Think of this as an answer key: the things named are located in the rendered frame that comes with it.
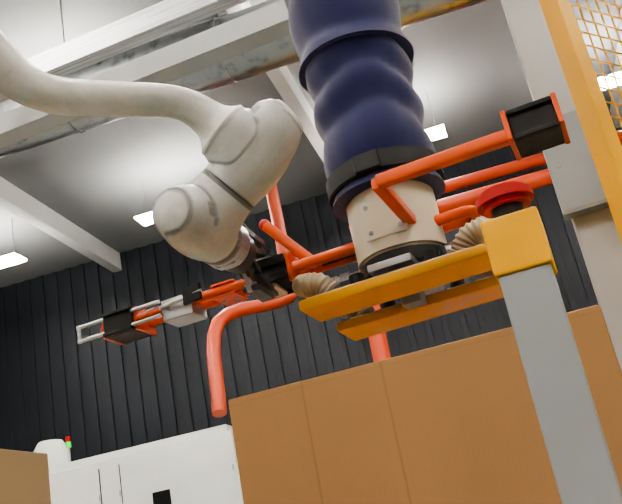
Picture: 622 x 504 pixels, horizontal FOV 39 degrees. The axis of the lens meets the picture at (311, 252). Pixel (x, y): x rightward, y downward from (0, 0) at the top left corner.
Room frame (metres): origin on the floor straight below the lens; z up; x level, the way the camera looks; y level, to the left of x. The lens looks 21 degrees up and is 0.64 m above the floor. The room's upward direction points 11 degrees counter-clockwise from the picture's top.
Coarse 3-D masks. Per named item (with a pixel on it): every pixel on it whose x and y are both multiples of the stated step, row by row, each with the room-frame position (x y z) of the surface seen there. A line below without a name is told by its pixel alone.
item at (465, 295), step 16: (448, 288) 1.56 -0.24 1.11; (464, 288) 1.54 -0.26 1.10; (480, 288) 1.53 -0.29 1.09; (496, 288) 1.54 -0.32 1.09; (384, 304) 1.63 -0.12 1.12; (400, 304) 1.58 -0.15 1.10; (432, 304) 1.56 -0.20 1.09; (448, 304) 1.58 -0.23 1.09; (464, 304) 1.60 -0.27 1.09; (352, 320) 1.61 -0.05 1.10; (368, 320) 1.60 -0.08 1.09; (384, 320) 1.60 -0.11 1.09; (400, 320) 1.63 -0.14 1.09; (416, 320) 1.65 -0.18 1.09; (352, 336) 1.67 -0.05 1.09; (368, 336) 1.69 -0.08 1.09
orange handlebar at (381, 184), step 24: (480, 144) 1.20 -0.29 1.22; (504, 144) 1.20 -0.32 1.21; (408, 168) 1.24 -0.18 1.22; (432, 168) 1.23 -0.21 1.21; (384, 192) 1.28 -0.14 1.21; (408, 216) 1.40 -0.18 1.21; (456, 216) 1.46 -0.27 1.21; (312, 264) 1.55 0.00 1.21; (336, 264) 1.58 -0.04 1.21; (216, 288) 1.61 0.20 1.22; (240, 288) 1.60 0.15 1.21; (144, 312) 1.66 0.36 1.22
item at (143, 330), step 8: (136, 312) 1.67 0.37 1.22; (136, 320) 1.67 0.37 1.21; (136, 328) 1.67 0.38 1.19; (144, 328) 1.69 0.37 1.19; (152, 328) 1.72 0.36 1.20; (112, 336) 1.69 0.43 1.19; (120, 336) 1.70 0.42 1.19; (128, 336) 1.71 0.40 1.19; (136, 336) 1.72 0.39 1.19; (144, 336) 1.73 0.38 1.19; (120, 344) 1.75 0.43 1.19
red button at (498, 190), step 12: (492, 192) 0.94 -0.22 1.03; (504, 192) 0.94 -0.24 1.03; (516, 192) 0.94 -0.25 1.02; (528, 192) 0.95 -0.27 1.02; (480, 204) 0.96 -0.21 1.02; (492, 204) 0.95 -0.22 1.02; (504, 204) 0.96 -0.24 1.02; (516, 204) 0.96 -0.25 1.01; (528, 204) 0.98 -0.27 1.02; (492, 216) 0.98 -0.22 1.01
